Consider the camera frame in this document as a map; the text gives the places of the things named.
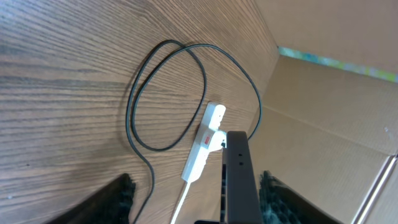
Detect smartphone with blue screen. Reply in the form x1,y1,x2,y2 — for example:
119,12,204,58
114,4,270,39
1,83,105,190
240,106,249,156
195,131,262,224

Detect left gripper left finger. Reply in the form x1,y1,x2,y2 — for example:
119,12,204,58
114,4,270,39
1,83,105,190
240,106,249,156
46,174,136,224

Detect white power strip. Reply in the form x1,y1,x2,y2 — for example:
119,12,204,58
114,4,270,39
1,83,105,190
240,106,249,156
182,102,226,183

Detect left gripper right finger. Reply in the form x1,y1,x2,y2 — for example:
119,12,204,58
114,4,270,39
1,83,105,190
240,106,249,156
259,171,341,224

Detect white charger plug adapter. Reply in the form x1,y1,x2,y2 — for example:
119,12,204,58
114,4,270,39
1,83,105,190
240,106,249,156
208,131,226,152

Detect white power strip cord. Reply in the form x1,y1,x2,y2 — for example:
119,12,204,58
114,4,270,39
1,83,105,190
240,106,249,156
170,182,192,224

